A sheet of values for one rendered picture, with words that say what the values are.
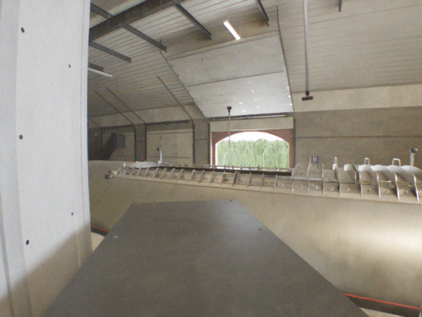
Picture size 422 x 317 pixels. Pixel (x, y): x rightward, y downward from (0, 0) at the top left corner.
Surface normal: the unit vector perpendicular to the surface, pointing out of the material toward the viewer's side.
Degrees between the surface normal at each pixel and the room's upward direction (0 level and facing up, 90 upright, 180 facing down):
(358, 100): 90
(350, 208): 40
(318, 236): 57
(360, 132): 90
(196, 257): 0
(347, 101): 90
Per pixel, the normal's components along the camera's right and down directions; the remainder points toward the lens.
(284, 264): 0.00, -1.00
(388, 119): -0.47, 0.04
